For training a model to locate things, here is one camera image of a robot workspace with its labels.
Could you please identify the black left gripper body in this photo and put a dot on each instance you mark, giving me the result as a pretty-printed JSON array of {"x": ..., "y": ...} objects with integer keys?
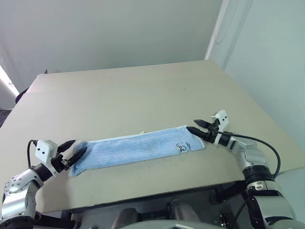
[{"x": 60, "y": 163}]

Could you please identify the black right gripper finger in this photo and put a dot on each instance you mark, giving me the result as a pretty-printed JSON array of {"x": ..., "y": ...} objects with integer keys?
[
  {"x": 197, "y": 132},
  {"x": 203, "y": 123}
]

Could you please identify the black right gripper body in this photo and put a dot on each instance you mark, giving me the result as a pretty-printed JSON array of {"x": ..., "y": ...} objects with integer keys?
[{"x": 212, "y": 133}]

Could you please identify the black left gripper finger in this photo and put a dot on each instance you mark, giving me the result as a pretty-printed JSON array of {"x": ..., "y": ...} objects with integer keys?
[
  {"x": 77, "y": 156},
  {"x": 65, "y": 146}
]

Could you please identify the light blue towel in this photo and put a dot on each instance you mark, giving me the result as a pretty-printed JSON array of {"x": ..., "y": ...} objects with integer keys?
[{"x": 133, "y": 149}]

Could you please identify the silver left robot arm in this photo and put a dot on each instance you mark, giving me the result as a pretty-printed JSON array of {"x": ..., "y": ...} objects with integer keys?
[{"x": 16, "y": 190}]

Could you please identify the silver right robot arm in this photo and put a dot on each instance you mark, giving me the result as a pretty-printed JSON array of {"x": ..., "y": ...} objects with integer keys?
[{"x": 252, "y": 157}]

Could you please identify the dark ribbed mat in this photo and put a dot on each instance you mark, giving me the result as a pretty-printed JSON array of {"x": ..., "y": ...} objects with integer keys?
[{"x": 4, "y": 117}]

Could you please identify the pale grey robot torso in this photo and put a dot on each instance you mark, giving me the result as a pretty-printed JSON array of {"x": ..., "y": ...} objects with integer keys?
[{"x": 178, "y": 224}]

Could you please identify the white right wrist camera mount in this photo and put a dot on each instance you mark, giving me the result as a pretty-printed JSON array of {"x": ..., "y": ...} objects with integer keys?
[{"x": 223, "y": 118}]

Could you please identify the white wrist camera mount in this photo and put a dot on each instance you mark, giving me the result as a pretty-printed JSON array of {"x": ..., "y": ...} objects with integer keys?
[
  {"x": 44, "y": 149},
  {"x": 223, "y": 118}
]

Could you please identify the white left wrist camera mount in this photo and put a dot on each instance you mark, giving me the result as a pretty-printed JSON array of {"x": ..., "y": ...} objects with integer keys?
[{"x": 44, "y": 149}]

